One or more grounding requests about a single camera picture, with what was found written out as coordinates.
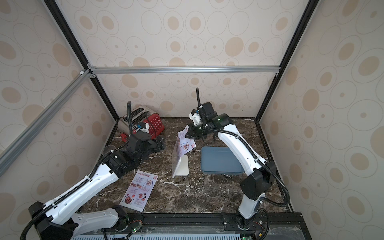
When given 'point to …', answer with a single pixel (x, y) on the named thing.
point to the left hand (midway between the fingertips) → (164, 138)
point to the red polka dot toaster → (144, 119)
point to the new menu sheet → (185, 144)
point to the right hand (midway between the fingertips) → (191, 134)
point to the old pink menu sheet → (139, 191)
